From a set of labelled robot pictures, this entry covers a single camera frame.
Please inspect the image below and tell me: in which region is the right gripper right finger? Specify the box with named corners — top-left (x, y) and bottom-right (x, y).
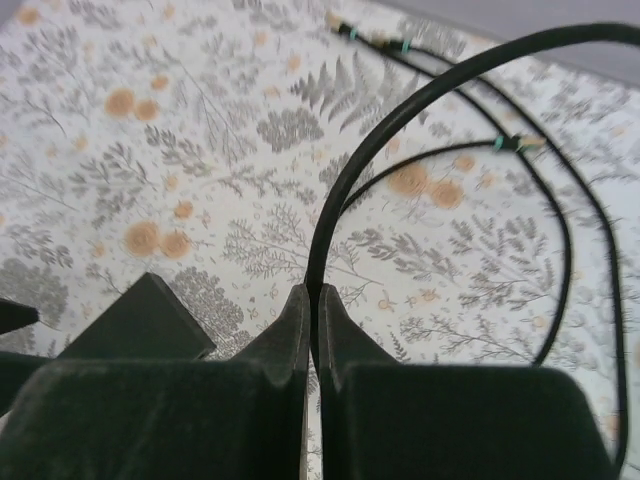
top-left (318, 285), bottom-right (618, 479)

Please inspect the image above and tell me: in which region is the floral table mat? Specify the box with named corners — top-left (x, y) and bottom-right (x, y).
top-left (0, 0), bottom-right (640, 480)

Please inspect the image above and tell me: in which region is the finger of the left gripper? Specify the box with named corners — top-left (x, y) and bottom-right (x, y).
top-left (0, 299), bottom-right (39, 334)

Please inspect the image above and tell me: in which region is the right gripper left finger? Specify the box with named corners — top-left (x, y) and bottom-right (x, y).
top-left (1, 285), bottom-right (310, 479)

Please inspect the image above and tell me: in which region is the black cable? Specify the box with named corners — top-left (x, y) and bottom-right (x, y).
top-left (304, 12), bottom-right (640, 474)

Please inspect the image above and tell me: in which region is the black network switch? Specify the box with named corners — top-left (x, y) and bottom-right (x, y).
top-left (58, 273), bottom-right (216, 360)

